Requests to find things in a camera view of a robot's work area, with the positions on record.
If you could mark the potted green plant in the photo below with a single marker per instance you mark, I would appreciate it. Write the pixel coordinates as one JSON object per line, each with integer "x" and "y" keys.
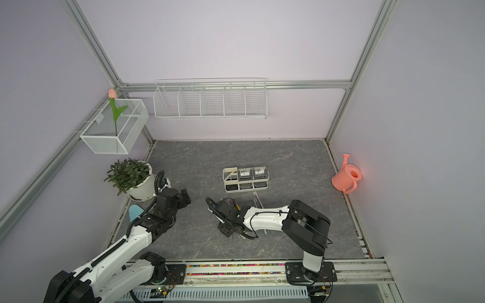
{"x": 132, "y": 177}

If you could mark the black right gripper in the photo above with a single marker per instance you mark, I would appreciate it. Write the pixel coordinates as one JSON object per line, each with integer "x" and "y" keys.
{"x": 225, "y": 232}

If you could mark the white vented cable duct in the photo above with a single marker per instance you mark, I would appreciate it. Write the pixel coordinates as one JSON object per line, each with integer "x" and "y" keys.
{"x": 222, "y": 294}

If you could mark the pink artificial tulip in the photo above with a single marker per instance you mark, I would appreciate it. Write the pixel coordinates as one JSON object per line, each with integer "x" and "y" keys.
{"x": 116, "y": 111}

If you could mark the white mesh basket small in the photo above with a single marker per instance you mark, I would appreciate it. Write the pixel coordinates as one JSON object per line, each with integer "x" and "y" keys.
{"x": 99, "y": 135}

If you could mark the teal garden trowel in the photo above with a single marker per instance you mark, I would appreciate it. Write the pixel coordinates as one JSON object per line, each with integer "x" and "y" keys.
{"x": 135, "y": 211}

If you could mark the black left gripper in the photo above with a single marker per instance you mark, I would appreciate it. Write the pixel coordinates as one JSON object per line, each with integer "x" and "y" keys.
{"x": 183, "y": 199}

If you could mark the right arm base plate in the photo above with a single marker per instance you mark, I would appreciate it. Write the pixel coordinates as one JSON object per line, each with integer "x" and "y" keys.
{"x": 297, "y": 274}

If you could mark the white wire basket long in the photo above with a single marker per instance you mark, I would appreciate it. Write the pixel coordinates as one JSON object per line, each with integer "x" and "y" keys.
{"x": 211, "y": 98}

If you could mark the pink watering can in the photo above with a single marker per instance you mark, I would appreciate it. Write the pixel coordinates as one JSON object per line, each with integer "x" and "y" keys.
{"x": 348, "y": 176}

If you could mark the white toothbrush holder caddy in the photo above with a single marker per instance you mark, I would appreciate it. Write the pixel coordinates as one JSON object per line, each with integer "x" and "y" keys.
{"x": 238, "y": 180}

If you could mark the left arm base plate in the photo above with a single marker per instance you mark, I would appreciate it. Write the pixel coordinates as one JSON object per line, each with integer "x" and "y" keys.
{"x": 174, "y": 274}

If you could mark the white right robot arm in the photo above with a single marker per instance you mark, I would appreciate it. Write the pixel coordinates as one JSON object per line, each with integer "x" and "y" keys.
{"x": 305, "y": 226}

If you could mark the teal thin toothbrush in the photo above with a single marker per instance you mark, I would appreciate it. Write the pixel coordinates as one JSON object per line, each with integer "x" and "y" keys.
{"x": 255, "y": 193}

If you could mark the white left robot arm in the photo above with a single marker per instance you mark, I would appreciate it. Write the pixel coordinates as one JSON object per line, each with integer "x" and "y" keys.
{"x": 106, "y": 278}

